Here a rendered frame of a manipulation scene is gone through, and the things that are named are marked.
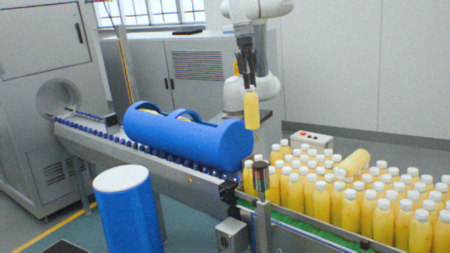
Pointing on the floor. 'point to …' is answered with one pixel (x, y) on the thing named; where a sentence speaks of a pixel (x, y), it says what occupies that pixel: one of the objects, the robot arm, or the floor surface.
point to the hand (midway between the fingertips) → (249, 81)
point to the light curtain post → (126, 62)
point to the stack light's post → (264, 216)
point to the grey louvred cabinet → (185, 74)
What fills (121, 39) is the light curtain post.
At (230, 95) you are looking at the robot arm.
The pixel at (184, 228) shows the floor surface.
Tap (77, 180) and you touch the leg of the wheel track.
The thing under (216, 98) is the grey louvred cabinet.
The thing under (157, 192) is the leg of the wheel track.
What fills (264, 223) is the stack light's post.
